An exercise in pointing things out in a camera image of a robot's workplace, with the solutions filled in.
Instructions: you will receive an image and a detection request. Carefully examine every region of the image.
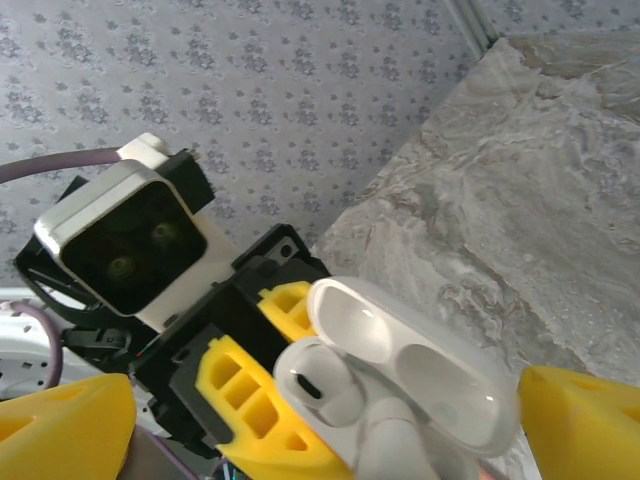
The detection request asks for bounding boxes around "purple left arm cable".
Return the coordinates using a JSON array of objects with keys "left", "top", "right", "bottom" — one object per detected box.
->
[{"left": 0, "top": 147, "right": 124, "bottom": 396}]

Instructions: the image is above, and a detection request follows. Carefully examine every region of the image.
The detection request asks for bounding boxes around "aluminium corner post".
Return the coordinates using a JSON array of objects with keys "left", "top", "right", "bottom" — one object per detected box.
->
[{"left": 449, "top": 0, "right": 501, "bottom": 55}]

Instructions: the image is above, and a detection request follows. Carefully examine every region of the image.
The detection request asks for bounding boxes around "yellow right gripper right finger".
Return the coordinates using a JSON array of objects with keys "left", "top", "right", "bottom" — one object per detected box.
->
[{"left": 517, "top": 364, "right": 640, "bottom": 480}]

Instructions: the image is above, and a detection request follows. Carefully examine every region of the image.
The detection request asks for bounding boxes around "white earbud charging case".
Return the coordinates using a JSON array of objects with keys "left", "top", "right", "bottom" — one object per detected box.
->
[{"left": 273, "top": 275, "right": 521, "bottom": 480}]

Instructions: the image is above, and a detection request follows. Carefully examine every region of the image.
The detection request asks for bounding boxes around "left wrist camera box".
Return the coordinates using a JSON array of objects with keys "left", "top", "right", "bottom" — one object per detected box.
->
[{"left": 33, "top": 132, "right": 236, "bottom": 334}]

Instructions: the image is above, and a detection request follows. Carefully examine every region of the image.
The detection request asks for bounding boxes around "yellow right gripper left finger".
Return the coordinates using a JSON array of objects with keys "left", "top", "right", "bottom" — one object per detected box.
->
[{"left": 0, "top": 372, "right": 137, "bottom": 480}]

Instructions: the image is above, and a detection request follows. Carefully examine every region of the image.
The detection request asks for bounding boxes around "white earbud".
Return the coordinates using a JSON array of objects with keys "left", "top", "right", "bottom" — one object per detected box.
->
[{"left": 273, "top": 335, "right": 372, "bottom": 427}]

